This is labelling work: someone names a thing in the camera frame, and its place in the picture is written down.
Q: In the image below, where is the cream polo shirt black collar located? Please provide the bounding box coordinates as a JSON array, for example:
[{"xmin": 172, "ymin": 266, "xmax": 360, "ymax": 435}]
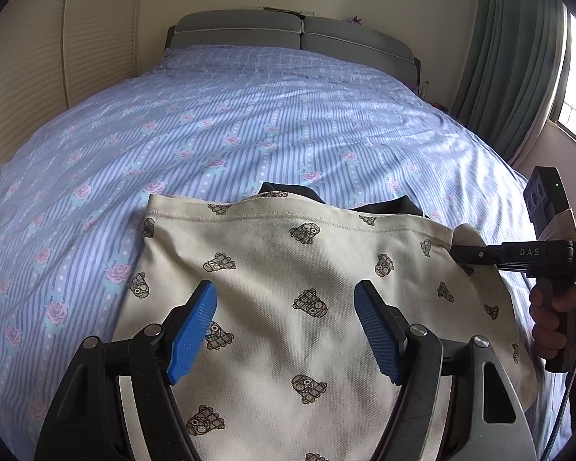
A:
[{"xmin": 115, "ymin": 192, "xmax": 539, "ymax": 460}]

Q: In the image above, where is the person's right hand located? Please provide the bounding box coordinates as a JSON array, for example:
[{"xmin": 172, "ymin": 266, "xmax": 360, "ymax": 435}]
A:
[{"xmin": 530, "ymin": 285, "xmax": 576, "ymax": 360}]

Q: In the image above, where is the blue striped floral bed sheet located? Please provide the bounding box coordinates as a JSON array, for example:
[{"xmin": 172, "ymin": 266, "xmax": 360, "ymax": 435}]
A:
[{"xmin": 0, "ymin": 46, "xmax": 570, "ymax": 460}]

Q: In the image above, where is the green curtain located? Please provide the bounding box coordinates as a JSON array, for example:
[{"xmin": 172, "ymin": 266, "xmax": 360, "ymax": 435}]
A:
[{"xmin": 450, "ymin": 0, "xmax": 568, "ymax": 166}]

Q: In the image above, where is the grey padded headboard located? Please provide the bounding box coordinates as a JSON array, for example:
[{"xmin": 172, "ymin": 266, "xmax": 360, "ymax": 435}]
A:
[{"xmin": 165, "ymin": 7, "xmax": 420, "ymax": 90}]

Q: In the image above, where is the cream slatted wardrobe door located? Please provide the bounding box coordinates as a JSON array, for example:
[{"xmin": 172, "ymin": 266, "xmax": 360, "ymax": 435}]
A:
[{"xmin": 0, "ymin": 0, "xmax": 139, "ymax": 165}]

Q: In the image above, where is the black camera box green light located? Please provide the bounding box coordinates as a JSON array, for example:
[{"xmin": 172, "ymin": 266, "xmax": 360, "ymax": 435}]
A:
[{"xmin": 523, "ymin": 167, "xmax": 570, "ymax": 239}]

